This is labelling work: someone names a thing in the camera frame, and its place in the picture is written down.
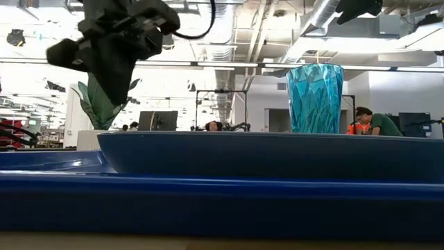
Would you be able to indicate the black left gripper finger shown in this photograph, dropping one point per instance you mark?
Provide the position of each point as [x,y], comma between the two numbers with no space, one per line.
[67,53]
[114,81]

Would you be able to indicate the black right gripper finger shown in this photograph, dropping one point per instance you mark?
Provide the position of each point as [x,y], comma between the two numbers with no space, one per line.
[360,7]

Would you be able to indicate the teal faceted plastic cup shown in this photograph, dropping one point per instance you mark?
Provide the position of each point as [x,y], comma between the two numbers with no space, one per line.
[315,99]

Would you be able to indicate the blue-green round plate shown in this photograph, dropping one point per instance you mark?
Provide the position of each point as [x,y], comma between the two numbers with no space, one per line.
[270,156]

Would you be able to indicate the blue plastic tray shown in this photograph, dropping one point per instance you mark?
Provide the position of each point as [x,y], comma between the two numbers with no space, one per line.
[222,208]

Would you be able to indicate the green leafy plant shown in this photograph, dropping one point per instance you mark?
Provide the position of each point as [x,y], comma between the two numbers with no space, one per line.
[98,114]

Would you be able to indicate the person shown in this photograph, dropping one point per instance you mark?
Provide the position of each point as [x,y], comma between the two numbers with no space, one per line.
[381,124]
[134,126]
[213,126]

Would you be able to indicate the black computer monitor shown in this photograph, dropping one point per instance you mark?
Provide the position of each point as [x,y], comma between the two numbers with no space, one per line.
[163,121]
[414,124]

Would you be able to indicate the white plant pot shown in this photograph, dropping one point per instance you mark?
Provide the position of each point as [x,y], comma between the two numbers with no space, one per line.
[86,140]

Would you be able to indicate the black ceiling camera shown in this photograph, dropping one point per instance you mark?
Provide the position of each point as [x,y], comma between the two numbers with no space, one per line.
[168,41]
[15,37]

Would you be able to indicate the black gantry frame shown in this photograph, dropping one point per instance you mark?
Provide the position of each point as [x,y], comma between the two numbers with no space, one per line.
[221,91]
[353,111]

